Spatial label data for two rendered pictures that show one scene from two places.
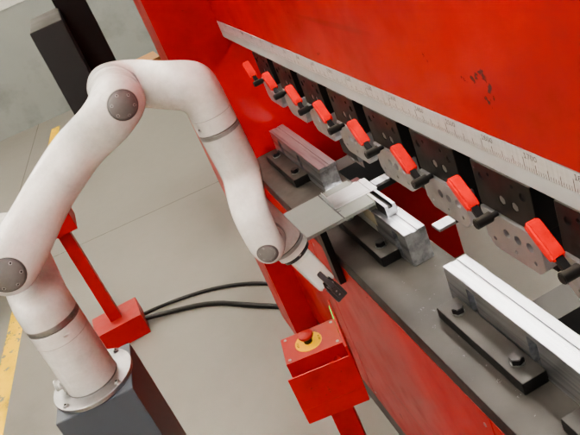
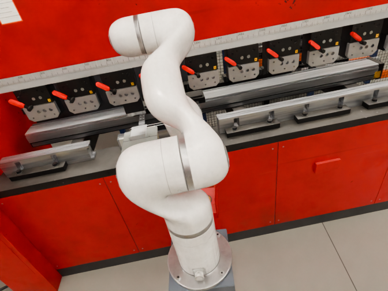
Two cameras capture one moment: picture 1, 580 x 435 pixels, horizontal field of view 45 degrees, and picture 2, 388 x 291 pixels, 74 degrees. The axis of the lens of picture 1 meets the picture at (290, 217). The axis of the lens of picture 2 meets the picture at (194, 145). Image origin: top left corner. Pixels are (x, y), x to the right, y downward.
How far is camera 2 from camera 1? 1.56 m
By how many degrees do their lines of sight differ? 68
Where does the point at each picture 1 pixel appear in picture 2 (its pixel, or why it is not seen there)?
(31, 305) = (201, 198)
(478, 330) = (248, 126)
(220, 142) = not seen: hidden behind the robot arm
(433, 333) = (235, 140)
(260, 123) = not seen: outside the picture
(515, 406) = (283, 129)
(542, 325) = (268, 107)
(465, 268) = (224, 115)
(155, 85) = not seen: hidden behind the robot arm
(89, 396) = (220, 255)
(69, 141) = (175, 54)
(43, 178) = (178, 83)
